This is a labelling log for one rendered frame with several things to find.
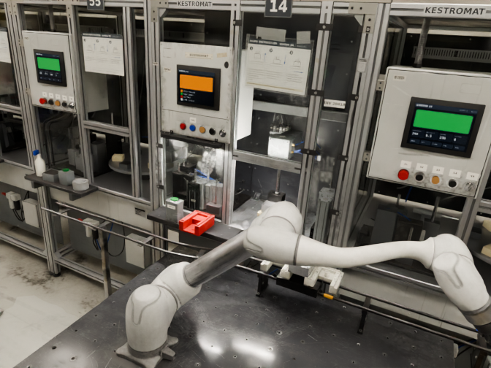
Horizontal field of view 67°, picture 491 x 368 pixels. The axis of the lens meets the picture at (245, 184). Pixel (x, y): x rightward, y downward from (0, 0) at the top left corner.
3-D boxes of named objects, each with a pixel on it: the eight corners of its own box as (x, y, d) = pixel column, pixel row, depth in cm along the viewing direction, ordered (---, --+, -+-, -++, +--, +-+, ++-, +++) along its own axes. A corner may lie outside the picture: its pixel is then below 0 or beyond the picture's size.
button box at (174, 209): (165, 219, 206) (165, 199, 201) (174, 214, 212) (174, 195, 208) (177, 223, 203) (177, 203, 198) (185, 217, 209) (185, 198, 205)
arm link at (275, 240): (296, 239, 112) (303, 220, 124) (239, 228, 116) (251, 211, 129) (291, 276, 116) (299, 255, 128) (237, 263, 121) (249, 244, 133)
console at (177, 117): (158, 131, 202) (155, 41, 185) (188, 123, 226) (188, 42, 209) (226, 144, 186) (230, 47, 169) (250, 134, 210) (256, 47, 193)
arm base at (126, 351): (159, 377, 138) (159, 366, 136) (114, 354, 147) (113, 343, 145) (188, 345, 153) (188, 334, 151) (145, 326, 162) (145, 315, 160)
